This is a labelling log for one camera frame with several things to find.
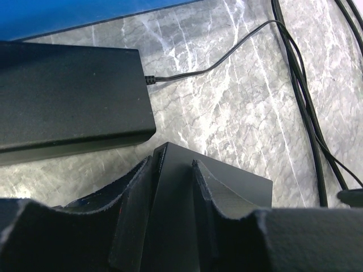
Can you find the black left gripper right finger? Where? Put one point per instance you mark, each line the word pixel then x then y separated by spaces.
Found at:
pixel 235 235

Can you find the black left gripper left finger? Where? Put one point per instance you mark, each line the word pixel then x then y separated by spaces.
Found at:
pixel 103 231

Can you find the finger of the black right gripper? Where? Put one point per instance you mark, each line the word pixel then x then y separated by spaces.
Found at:
pixel 353 197

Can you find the black switch box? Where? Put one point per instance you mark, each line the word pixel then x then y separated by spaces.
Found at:
pixel 171 242

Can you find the black patch cable teal plug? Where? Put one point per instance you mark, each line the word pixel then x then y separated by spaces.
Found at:
pixel 306 108

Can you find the black power adapter brick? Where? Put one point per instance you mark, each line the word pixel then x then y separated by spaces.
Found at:
pixel 61 100

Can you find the blue plastic bin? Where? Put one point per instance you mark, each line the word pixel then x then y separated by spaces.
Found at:
pixel 21 19

